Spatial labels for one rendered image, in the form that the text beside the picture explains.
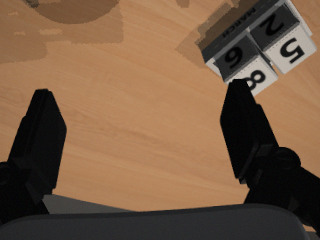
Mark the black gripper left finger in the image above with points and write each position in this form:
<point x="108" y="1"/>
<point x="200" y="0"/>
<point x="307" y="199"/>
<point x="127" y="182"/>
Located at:
<point x="32" y="168"/>

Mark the white number cube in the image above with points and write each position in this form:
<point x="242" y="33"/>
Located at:
<point x="246" y="61"/>
<point x="283" y="40"/>

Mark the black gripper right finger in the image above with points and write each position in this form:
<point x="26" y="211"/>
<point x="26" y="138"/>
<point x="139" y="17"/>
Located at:
<point x="273" y="174"/>

